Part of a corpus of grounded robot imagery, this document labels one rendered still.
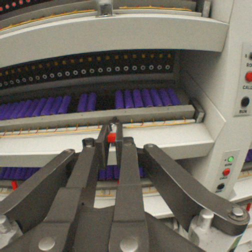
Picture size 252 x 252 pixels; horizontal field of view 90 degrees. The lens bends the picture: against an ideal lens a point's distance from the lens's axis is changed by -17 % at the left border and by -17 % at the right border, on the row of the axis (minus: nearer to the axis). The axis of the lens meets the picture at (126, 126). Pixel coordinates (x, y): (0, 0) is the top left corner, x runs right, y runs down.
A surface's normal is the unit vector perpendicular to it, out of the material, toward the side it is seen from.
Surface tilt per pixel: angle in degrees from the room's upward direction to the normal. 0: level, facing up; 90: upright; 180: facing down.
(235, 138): 90
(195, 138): 21
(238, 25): 90
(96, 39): 111
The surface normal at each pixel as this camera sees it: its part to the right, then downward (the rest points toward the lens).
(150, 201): -0.03, -0.71
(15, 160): 0.07, 0.70
